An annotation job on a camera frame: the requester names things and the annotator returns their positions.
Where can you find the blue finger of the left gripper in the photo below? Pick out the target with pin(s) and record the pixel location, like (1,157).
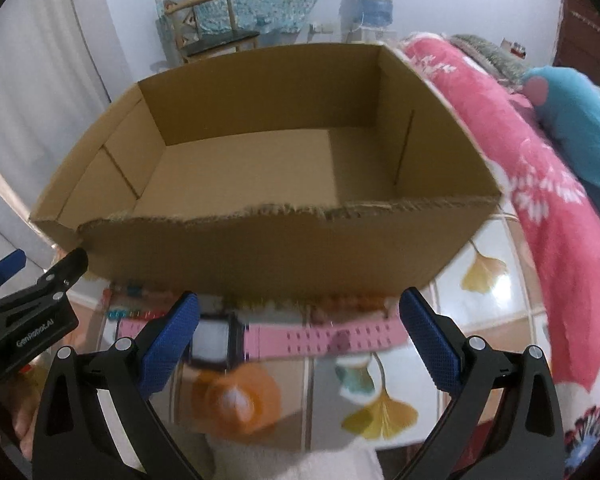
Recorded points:
(2,268)
(60,278)

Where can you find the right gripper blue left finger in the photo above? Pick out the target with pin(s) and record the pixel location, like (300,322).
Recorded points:
(72,439)

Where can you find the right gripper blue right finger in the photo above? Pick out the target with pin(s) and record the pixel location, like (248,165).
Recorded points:
(525,441)

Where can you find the pink strap smart watch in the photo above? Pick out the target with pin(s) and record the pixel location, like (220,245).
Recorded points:
(221,342)

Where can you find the ginkgo pattern tablecloth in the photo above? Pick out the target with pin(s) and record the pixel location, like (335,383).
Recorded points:
(383,399)

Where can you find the white curtain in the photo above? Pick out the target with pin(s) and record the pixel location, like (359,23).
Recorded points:
(50,92)

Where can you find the pink floral blanket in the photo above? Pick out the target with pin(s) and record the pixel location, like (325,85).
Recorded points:
(559,222)

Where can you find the brown cardboard box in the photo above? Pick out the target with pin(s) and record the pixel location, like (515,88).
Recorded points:
(294,172)

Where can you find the wooden chair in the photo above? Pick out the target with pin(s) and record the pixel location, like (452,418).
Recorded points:
(203,28)

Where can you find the blue plush pillow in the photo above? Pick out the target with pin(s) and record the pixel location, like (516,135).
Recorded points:
(567,105)

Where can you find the grey knitted blanket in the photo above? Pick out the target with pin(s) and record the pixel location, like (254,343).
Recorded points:
(505,67)

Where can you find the water dispenser with bottle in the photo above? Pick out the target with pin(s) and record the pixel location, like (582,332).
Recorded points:
(358,17)

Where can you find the dark red wooden door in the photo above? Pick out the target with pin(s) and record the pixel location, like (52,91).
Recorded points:
(578,41)

